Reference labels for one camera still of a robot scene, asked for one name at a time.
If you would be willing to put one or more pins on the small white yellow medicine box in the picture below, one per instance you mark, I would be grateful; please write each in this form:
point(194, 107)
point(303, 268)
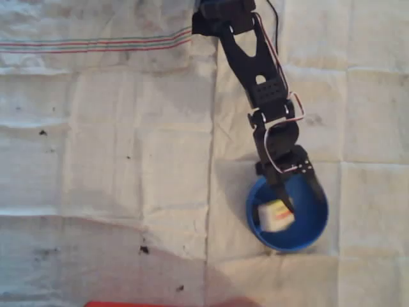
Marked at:
point(271, 219)

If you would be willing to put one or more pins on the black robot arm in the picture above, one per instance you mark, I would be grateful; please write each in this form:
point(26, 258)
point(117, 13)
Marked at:
point(252, 70)

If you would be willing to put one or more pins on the blue plastic bowl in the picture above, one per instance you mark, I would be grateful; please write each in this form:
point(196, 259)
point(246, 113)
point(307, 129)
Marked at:
point(306, 230)

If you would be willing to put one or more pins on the red object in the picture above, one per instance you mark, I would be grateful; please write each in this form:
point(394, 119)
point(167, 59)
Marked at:
point(128, 304)

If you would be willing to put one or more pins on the white cloth with coloured stripes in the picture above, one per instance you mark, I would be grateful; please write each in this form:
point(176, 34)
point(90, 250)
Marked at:
point(112, 208)

